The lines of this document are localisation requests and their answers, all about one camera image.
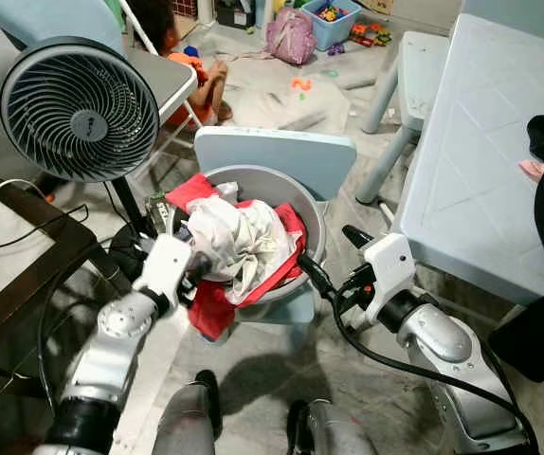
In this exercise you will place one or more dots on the white garment with grey collar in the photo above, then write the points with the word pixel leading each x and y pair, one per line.
pixel 244 237

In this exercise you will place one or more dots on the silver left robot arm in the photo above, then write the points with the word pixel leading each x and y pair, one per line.
pixel 111 341

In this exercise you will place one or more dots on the red garment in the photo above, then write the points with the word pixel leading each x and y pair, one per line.
pixel 215 318

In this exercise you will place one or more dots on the grey round laundry basket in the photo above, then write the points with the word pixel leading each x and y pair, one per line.
pixel 281 185

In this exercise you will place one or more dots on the light blue plastic folding table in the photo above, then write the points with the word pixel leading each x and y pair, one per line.
pixel 471 142

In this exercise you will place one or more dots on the robot right leg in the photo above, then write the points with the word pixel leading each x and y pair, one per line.
pixel 334 436

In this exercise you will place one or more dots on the robot leg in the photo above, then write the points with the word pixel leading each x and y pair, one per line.
pixel 187 422
pixel 334 436

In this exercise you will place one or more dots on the robot left leg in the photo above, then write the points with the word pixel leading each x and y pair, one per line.
pixel 187 422

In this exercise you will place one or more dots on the white floor mat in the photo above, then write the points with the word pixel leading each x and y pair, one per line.
pixel 272 104

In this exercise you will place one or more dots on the child in orange shirt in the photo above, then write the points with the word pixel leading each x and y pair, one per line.
pixel 210 85

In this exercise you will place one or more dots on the light blue plastic stool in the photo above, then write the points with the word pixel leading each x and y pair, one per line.
pixel 424 66

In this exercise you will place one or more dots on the grey standing fan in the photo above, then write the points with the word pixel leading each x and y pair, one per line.
pixel 81 118

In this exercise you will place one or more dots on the colourful toy set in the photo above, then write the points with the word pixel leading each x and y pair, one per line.
pixel 371 35

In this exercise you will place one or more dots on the blue toy bin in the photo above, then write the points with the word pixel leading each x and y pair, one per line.
pixel 334 33

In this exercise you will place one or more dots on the pink backpack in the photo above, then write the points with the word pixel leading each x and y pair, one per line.
pixel 291 38

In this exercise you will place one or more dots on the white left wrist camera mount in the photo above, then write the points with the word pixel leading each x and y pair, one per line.
pixel 166 265

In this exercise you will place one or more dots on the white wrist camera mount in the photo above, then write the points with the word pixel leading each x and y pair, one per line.
pixel 390 270
pixel 166 265

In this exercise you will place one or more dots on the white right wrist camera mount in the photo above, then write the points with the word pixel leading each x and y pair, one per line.
pixel 390 270

